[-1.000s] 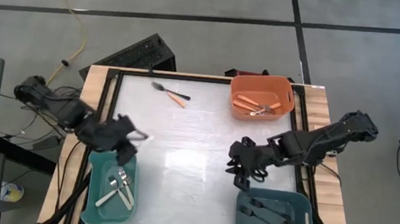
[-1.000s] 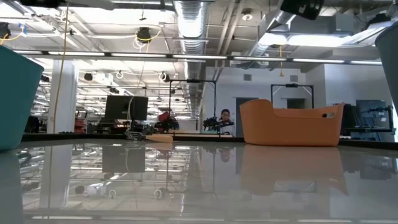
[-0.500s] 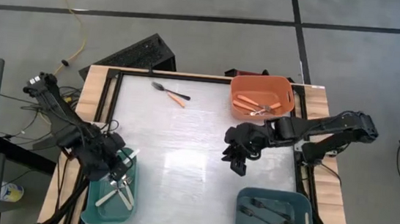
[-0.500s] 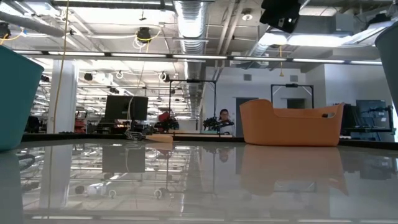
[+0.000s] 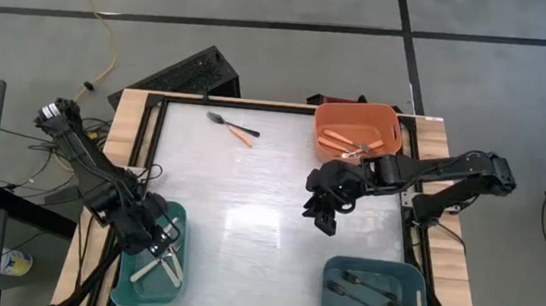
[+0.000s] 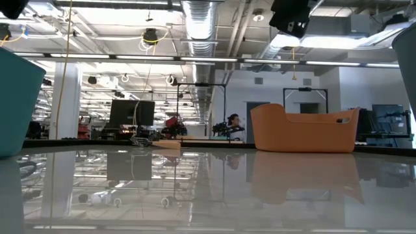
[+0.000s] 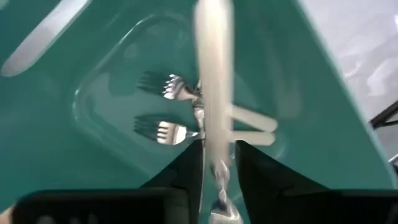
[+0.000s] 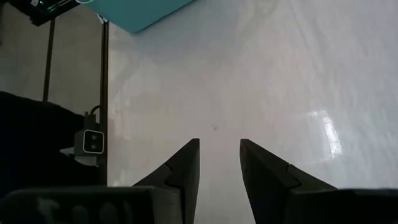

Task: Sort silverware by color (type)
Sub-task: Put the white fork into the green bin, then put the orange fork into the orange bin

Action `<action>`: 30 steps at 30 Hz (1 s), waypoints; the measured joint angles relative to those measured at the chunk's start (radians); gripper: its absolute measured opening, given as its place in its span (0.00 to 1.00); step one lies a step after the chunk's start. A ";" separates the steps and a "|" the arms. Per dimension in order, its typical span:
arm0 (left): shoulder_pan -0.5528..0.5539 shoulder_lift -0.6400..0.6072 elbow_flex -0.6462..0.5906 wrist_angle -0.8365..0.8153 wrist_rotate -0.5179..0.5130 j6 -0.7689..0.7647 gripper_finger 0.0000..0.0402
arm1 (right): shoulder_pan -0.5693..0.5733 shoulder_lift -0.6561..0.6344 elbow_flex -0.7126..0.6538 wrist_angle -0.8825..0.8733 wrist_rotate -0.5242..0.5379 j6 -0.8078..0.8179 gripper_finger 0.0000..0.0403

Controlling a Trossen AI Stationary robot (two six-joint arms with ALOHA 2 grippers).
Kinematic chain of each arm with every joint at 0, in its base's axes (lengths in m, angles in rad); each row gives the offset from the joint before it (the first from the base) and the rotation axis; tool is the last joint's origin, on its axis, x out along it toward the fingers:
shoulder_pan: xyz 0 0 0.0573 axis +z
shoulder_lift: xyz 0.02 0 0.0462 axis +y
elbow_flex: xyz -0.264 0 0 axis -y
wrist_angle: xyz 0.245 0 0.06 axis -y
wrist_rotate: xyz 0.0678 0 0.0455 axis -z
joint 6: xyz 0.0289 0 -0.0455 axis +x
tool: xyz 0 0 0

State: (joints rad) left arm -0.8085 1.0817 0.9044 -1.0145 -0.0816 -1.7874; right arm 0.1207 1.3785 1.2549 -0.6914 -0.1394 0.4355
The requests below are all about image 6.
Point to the light teal plastic bin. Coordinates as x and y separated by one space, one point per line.
19 107

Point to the red equipment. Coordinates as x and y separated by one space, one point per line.
172 123

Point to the orange plastic bin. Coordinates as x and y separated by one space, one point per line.
302 136

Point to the black metal table frame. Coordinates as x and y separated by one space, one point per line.
97 142

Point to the grey door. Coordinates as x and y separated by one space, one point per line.
253 123

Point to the black station frame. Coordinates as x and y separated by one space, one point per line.
305 89
201 84

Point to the long LED light bar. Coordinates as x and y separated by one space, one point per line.
208 59

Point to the silver ventilation duct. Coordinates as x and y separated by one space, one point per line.
200 26

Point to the black ceiling-mounted device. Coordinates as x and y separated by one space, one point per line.
150 36

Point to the white square column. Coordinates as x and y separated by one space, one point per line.
73 107

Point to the black background robot arm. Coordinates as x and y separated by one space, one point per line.
221 128

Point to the person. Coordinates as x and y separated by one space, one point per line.
234 121

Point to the dark blue-grey plastic bin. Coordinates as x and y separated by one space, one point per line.
408 65

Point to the black computer monitor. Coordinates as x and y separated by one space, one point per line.
130 113

